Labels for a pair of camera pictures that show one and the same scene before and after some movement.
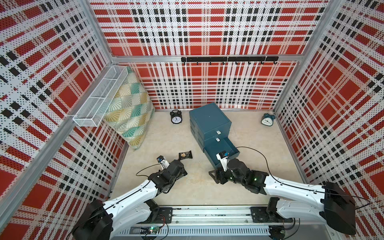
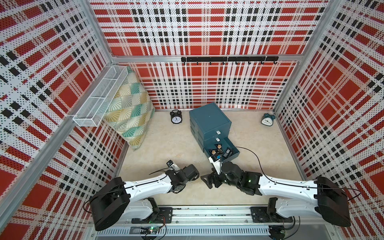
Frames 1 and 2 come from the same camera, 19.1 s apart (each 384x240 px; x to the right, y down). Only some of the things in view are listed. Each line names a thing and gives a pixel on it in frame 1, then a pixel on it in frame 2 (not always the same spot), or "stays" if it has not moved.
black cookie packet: [185, 155] to [219, 147]
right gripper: [220, 174] stays
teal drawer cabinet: [212, 128] stays
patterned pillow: [131, 110] stays
